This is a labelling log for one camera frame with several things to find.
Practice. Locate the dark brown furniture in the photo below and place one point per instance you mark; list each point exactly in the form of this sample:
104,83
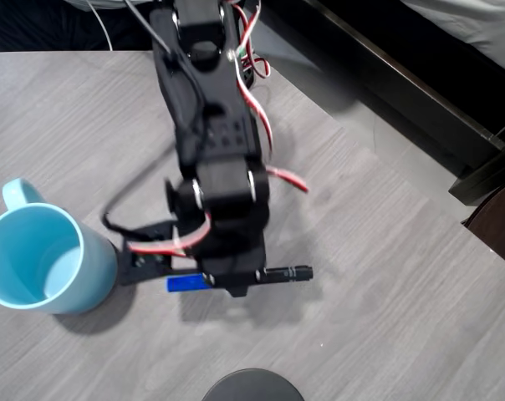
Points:
503,225

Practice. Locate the blue and black pen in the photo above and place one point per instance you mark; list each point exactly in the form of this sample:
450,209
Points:
185,284

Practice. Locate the white bed sheet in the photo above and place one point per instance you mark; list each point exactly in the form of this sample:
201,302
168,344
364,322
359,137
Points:
486,25

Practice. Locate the dark wooden bed frame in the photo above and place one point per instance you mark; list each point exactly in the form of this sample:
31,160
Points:
403,83

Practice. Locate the light blue ceramic mug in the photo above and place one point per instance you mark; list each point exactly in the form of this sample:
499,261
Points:
98,267

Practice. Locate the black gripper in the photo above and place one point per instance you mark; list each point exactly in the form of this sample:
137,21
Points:
235,279

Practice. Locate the round black object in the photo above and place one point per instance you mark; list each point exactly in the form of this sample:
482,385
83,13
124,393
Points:
252,388

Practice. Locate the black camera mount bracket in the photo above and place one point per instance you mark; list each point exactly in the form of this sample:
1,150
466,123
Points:
144,271

